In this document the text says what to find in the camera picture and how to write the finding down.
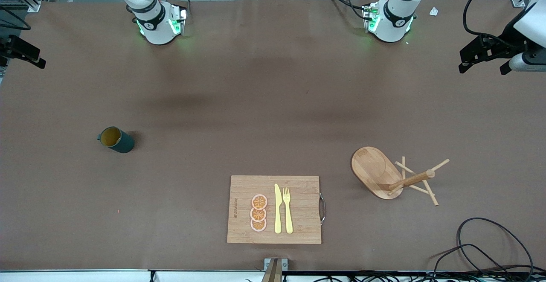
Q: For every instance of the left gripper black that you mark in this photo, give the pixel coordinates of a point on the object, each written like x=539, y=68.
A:
x=507, y=37

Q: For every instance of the dark teal cup yellow inside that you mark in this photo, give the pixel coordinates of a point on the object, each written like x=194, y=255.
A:
x=121, y=143

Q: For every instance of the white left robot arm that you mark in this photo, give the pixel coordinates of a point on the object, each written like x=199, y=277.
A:
x=396, y=17

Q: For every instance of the wooden cup rack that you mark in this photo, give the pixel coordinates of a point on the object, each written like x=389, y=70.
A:
x=373, y=169

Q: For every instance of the white paper scrap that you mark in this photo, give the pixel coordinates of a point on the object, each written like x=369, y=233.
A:
x=434, y=11

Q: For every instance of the yellow plastic fork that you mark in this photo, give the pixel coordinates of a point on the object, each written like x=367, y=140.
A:
x=288, y=218

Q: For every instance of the yellow plastic knife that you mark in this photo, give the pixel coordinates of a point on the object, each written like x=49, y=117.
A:
x=278, y=213

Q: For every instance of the orange slice toy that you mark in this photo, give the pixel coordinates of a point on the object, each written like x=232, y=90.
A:
x=259, y=202

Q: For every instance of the white table edge rail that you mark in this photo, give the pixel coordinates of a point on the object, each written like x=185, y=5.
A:
x=85, y=277

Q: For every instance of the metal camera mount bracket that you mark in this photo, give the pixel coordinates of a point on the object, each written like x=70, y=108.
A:
x=276, y=269

